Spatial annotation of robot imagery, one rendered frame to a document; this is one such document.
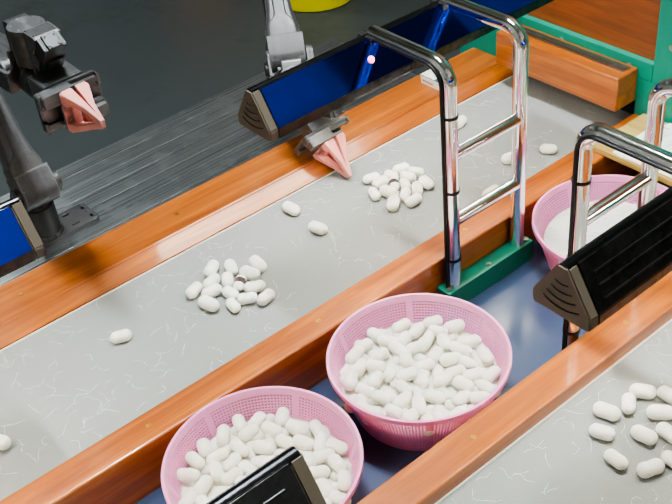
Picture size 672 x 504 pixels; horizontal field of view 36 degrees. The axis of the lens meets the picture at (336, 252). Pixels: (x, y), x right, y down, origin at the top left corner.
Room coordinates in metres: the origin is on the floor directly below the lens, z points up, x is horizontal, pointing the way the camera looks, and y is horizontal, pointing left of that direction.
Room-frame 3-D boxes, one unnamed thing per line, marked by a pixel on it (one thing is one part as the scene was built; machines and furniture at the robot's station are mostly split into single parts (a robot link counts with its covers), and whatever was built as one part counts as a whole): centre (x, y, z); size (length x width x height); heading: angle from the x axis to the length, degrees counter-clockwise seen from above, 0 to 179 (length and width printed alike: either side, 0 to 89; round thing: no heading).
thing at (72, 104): (1.33, 0.33, 1.07); 0.09 x 0.07 x 0.07; 37
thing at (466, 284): (1.38, -0.20, 0.90); 0.20 x 0.19 x 0.45; 126
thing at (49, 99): (1.32, 0.35, 1.07); 0.09 x 0.07 x 0.07; 37
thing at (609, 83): (1.75, -0.48, 0.83); 0.30 x 0.06 x 0.07; 36
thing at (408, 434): (1.06, -0.10, 0.72); 0.27 x 0.27 x 0.10
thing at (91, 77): (1.38, 0.38, 1.07); 0.10 x 0.07 x 0.07; 127
